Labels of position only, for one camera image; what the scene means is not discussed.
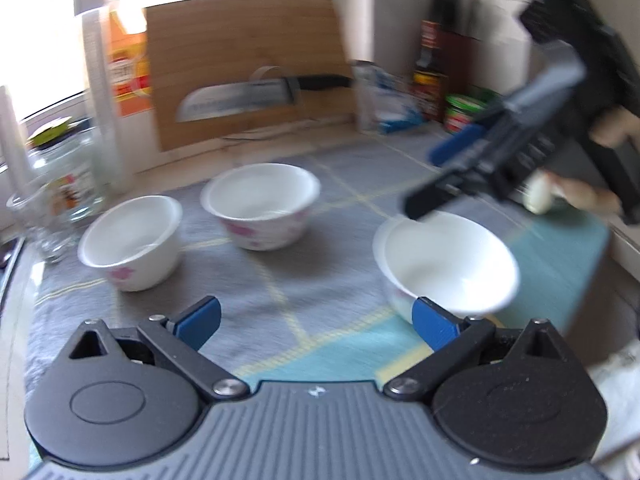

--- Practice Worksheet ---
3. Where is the white floral bowl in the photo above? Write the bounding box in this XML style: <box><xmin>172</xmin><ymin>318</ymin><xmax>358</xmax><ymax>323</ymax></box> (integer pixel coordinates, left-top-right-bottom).
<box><xmin>77</xmin><ymin>195</ymin><xmax>182</xmax><ymax>292</ymax></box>
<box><xmin>200</xmin><ymin>162</ymin><xmax>321</xmax><ymax>252</ymax></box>

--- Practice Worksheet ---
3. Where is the gloved right hand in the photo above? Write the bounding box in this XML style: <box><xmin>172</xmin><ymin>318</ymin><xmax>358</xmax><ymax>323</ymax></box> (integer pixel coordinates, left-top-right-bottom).
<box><xmin>522</xmin><ymin>109</ymin><xmax>640</xmax><ymax>216</ymax></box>

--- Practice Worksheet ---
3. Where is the green lidded sauce tub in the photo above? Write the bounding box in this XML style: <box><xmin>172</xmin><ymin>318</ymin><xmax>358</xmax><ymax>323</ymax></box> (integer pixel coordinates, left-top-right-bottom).
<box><xmin>444</xmin><ymin>86</ymin><xmax>499</xmax><ymax>133</ymax></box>

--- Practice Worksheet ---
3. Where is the dark soy sauce bottle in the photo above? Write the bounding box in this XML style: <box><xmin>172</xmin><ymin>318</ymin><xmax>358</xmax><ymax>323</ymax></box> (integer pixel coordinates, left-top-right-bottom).
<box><xmin>412</xmin><ymin>19</ymin><xmax>449</xmax><ymax>123</ymax></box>

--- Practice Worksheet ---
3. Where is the blue white salt bag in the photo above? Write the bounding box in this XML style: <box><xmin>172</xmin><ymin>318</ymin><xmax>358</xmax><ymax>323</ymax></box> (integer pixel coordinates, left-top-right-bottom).
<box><xmin>352</xmin><ymin>61</ymin><xmax>424</xmax><ymax>136</ymax></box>

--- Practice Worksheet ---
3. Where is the dark red knife block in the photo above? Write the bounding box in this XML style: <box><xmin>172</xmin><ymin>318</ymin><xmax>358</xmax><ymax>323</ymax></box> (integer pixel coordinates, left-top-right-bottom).
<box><xmin>430</xmin><ymin>0</ymin><xmax>487</xmax><ymax>94</ymax></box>

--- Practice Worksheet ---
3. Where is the grey checked dish mat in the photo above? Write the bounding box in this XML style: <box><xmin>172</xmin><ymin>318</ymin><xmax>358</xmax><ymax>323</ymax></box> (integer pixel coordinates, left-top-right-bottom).
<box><xmin>24</xmin><ymin>134</ymin><xmax>614</xmax><ymax>411</ymax></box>

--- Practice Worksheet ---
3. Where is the clear patterned glass cup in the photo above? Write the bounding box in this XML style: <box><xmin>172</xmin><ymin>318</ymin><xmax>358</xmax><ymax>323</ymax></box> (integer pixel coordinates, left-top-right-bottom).
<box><xmin>6</xmin><ymin>179</ymin><xmax>75</xmax><ymax>263</ymax></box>

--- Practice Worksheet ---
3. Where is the plastic wrap roll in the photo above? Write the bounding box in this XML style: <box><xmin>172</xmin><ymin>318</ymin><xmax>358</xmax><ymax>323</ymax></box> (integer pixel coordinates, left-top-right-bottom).
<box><xmin>81</xmin><ymin>8</ymin><xmax>134</xmax><ymax>195</ymax></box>

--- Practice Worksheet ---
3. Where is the glass jar green lid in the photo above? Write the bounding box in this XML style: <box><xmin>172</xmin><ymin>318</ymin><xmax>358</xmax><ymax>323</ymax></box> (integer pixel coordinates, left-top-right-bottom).
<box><xmin>26</xmin><ymin>116</ymin><xmax>104</xmax><ymax>223</ymax></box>

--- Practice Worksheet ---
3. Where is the orange cooking wine jug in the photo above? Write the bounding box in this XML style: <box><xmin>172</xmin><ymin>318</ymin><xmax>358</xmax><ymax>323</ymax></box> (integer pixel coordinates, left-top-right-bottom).
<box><xmin>106</xmin><ymin>0</ymin><xmax>152</xmax><ymax>117</ymax></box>

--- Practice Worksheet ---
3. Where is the bamboo cutting board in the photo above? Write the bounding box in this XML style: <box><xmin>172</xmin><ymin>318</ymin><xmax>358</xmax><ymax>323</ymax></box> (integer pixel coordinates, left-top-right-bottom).
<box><xmin>145</xmin><ymin>0</ymin><xmax>356</xmax><ymax>152</ymax></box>

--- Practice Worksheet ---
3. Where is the metal wire board stand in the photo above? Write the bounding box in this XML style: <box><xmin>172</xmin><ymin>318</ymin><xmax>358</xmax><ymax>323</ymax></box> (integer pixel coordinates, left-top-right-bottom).
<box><xmin>224</xmin><ymin>65</ymin><xmax>354</xmax><ymax>122</ymax></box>

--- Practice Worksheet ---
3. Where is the black handled kitchen knife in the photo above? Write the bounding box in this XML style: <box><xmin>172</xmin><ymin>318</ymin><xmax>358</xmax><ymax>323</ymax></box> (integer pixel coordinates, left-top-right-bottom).
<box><xmin>176</xmin><ymin>74</ymin><xmax>352</xmax><ymax>122</ymax></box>

